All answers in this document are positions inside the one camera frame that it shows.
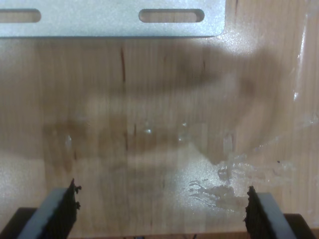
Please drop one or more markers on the grey slotted metal plate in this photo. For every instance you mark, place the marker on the grey slotted metal plate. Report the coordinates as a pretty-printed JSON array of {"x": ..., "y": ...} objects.
[{"x": 99, "y": 22}]

